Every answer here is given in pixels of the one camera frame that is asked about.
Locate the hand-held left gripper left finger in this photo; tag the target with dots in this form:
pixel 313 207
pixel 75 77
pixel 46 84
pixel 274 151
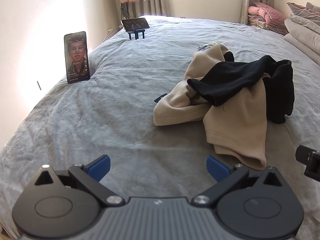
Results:
pixel 100 167

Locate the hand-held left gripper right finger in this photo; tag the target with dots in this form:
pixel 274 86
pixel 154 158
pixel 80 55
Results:
pixel 217 168

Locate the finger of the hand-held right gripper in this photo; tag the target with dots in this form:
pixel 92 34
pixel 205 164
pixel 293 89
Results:
pixel 311 160

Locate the beige sweatshirt with black sleeves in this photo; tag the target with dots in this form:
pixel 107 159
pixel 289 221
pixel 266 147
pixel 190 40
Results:
pixel 225 130

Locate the grey bed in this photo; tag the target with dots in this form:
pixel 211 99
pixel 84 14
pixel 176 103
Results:
pixel 112 110

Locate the upright smartphone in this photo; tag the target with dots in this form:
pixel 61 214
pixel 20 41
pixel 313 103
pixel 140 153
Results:
pixel 77 57

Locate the grey folded quilt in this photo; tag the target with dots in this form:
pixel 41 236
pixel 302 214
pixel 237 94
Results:
pixel 303 32

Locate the blue phone stand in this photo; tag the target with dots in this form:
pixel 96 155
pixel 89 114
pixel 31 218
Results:
pixel 136 33

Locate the striped folded blanket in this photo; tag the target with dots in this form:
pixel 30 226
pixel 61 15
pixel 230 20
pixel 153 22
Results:
pixel 267 26

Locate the landscape smartphone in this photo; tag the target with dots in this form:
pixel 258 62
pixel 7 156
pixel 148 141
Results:
pixel 135 23

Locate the grey pillow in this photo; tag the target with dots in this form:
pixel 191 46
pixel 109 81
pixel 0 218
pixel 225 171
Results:
pixel 303 8

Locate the pink pillow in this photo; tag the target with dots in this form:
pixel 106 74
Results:
pixel 268 12

